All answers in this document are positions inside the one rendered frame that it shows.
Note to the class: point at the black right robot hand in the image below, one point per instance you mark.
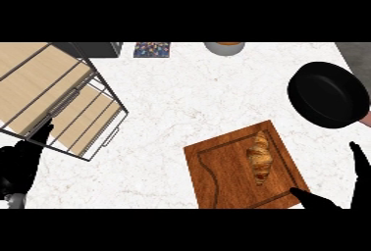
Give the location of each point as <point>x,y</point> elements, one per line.
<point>359,183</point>

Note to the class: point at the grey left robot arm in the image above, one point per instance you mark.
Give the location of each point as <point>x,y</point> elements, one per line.
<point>15,201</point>

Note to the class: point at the dark grey appliance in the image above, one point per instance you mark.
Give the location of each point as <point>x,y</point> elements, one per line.
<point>93,49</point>

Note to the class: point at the black pot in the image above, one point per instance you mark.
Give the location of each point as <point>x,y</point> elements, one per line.
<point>328,94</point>

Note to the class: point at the grey cup with orange content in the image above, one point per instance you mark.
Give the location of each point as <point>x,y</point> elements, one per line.
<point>223,47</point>

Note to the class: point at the brown wooden cutting board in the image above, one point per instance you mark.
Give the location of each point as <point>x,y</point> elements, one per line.
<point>226,178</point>

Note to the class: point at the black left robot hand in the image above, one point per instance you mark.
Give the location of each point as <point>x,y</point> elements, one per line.
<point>21,160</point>

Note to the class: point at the blue patterned box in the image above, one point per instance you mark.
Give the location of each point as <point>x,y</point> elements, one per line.
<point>151,49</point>

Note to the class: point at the golden brown croissant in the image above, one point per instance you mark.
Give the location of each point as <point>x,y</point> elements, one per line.
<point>259,157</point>

